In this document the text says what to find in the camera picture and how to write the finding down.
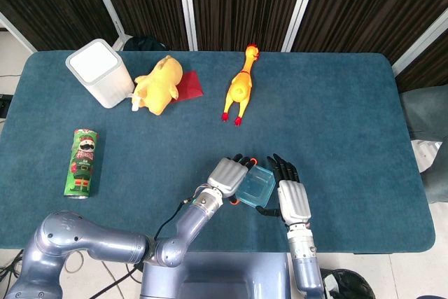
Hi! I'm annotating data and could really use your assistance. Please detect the red flat card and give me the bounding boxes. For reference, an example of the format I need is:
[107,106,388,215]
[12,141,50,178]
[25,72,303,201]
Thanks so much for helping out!
[170,70,205,104]

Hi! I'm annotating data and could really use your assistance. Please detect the black bag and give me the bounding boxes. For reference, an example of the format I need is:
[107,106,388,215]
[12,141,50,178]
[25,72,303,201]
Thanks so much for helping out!
[122,36,167,52]

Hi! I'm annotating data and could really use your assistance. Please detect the blue-grey robot torso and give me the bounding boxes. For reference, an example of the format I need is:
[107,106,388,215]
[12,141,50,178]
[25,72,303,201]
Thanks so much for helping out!
[139,251,293,299]

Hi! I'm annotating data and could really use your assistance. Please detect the teal table cloth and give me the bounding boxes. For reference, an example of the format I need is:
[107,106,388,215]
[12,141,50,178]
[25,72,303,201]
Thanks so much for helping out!
[0,50,437,254]

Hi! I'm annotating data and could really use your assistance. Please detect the black round bin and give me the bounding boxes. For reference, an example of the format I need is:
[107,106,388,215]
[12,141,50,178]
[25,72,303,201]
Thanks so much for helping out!
[320,267,377,299]

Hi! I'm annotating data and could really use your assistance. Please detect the grey upholstered chair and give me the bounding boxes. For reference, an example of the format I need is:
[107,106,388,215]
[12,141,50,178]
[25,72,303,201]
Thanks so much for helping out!
[400,85,448,205]

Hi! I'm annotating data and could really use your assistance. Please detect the blue translucent lid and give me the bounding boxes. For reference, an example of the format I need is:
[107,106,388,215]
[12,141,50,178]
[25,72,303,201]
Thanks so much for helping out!
[237,165,277,208]

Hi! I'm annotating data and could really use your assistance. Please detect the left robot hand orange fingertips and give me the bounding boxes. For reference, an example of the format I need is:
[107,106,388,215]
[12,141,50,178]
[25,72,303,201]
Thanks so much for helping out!
[206,153,260,207]

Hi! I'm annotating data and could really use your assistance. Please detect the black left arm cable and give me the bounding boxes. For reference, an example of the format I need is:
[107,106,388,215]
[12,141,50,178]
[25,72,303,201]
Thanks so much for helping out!
[153,195,204,240]

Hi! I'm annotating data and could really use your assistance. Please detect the yellow rubber chicken toy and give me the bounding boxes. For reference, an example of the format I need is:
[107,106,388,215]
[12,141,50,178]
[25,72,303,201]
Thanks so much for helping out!
[220,43,261,127]

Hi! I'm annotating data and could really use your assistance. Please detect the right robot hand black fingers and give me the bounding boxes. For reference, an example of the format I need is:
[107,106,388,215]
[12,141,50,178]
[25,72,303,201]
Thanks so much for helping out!
[255,153,312,226]

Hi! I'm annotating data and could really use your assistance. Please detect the yellow plush pig toy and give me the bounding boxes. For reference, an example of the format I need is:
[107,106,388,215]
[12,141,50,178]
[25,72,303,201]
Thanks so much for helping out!
[131,55,184,116]

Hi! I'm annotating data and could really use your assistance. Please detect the green Pringles can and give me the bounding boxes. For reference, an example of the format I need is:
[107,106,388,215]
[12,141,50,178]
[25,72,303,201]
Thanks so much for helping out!
[63,128,99,200]

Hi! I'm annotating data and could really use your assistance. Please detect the white square bin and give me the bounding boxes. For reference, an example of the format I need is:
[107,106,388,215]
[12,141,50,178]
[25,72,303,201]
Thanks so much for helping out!
[65,39,136,109]

